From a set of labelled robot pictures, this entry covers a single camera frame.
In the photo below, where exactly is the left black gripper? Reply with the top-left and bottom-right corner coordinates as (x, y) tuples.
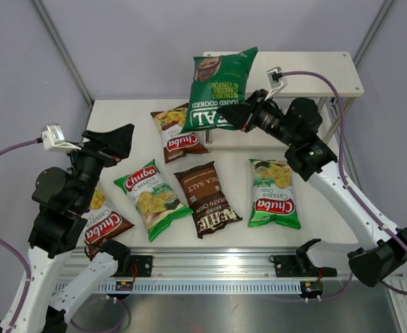
(63, 123), (135, 210)

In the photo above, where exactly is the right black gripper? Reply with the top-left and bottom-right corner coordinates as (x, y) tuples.
(218, 89), (299, 148)

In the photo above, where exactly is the green REAL chips bag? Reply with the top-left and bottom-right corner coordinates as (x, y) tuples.
(182, 47), (258, 133)

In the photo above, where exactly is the green Chuba seaweed bag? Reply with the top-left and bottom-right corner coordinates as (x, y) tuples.
(114, 160), (193, 242)

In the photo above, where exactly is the brown Kettle sea salt bag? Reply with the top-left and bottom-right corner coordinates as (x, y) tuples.
(174, 161), (242, 239)

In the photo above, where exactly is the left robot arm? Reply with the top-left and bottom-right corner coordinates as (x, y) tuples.
(0, 123), (135, 332)

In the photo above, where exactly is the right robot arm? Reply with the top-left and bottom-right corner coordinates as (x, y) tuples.
(217, 89), (407, 287)

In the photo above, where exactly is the white two-tier shelf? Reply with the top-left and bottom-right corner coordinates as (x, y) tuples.
(200, 51), (364, 149)

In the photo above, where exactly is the brown Chuba cassava bag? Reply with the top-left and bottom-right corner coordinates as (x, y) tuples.
(150, 103), (209, 164)

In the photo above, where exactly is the brown Chuba bag front-left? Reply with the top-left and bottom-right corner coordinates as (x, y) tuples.
(78, 187), (135, 260)

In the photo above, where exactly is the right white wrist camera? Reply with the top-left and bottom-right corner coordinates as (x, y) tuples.
(265, 67), (287, 100)

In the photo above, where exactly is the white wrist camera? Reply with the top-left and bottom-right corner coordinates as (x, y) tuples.
(265, 67), (287, 100)
(42, 123), (81, 153)

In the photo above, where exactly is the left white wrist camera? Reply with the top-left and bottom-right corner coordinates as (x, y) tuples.
(42, 123), (81, 153)

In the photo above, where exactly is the left black mount plate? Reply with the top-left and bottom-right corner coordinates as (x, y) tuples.
(114, 255), (153, 278)

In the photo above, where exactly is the black mount plate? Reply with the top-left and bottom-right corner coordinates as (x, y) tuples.
(114, 255), (153, 278)
(270, 255), (303, 278)

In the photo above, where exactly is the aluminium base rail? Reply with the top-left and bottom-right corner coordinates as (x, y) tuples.
(26, 246), (398, 282)

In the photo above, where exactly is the right black mount plate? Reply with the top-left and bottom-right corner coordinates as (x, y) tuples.
(270, 255), (303, 278)

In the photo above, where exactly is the white slotted cable duct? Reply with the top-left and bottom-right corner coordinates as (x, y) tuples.
(94, 280), (302, 295)

